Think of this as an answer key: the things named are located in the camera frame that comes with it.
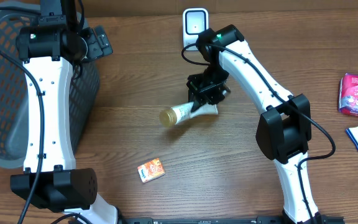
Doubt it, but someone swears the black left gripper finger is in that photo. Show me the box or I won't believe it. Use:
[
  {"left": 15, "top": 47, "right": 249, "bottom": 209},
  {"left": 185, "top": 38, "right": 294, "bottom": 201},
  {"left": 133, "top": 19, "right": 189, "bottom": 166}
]
[
  {"left": 80, "top": 27, "right": 103, "bottom": 61},
  {"left": 94, "top": 26, "right": 113, "bottom": 56}
]

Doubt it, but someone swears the white bamboo print tube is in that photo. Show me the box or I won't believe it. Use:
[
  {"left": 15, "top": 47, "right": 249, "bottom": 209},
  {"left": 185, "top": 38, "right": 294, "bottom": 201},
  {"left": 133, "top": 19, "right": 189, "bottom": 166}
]
[{"left": 159, "top": 102, "right": 218, "bottom": 128}]

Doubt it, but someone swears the small orange box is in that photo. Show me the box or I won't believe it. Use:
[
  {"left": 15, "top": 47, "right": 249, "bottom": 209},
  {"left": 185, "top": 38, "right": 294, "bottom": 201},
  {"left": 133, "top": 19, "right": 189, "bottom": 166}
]
[{"left": 137, "top": 158, "right": 165, "bottom": 183}]

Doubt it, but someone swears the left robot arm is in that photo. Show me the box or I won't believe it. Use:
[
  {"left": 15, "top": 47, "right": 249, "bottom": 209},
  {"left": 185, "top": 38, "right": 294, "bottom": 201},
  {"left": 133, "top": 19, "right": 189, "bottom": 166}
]
[{"left": 10, "top": 1, "right": 119, "bottom": 223}]

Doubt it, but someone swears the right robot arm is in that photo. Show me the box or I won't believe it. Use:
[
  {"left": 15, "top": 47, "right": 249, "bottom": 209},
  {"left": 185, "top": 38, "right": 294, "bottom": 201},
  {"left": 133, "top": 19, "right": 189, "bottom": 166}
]
[{"left": 186, "top": 25, "right": 318, "bottom": 223}]

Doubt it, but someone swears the white barcode scanner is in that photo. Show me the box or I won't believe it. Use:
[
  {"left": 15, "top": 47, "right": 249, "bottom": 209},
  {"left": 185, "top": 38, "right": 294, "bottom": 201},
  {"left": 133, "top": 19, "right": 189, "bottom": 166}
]
[{"left": 182, "top": 8, "right": 209, "bottom": 47}]

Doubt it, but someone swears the grey plastic shopping basket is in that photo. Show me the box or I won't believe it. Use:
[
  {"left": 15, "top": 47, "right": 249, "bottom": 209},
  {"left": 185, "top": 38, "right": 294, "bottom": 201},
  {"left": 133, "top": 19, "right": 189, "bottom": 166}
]
[{"left": 0, "top": 1, "right": 100, "bottom": 169}]

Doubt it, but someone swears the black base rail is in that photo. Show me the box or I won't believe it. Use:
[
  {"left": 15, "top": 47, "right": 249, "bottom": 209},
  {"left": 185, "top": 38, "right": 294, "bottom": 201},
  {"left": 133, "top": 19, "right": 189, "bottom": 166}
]
[{"left": 122, "top": 216, "right": 345, "bottom": 224}]

